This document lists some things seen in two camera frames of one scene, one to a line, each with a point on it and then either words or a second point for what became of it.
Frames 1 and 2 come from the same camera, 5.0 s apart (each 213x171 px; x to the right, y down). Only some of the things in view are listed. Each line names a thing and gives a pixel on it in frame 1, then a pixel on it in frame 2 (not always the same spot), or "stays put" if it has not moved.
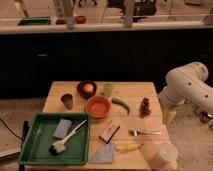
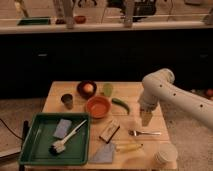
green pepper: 118,101 stays put
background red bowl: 80,19 stays put
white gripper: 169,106 -> 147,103
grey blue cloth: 104,154 stays put
